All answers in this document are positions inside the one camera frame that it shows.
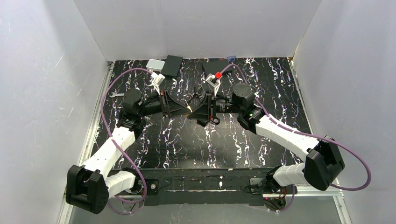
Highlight black box right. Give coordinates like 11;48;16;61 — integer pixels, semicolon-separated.
202;59;230;77

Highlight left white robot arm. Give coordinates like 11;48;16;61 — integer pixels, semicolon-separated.
65;89;191;214

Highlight white rectangular box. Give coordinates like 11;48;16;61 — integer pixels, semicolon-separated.
146;59;165;72

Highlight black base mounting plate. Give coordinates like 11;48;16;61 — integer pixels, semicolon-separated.
113;168;298;207

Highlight silver open-end wrench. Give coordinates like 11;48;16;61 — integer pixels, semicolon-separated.
109;92;125;98

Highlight black box left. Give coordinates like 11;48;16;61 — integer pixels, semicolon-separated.
160;55;183;77

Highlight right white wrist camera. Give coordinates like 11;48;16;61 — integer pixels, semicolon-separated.
205;72;223;96

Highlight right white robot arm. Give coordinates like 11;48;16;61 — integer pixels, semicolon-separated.
188;84;345;191

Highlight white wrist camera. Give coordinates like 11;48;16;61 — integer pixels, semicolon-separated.
151;72;165;95
205;72;223;96

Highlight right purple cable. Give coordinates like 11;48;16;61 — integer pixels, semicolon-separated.
220;63;372;213

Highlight black handled pliers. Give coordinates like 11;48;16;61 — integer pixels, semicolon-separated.
187;87;205;103

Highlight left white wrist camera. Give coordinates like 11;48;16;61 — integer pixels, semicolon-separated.
151;72;165;95

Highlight black box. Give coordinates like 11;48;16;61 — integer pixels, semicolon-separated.
160;55;183;77
202;59;230;77

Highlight blue transparent small item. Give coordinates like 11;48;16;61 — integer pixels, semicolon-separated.
221;56;237;62

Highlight black padlock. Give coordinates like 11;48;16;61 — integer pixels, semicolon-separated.
197;117;220;127

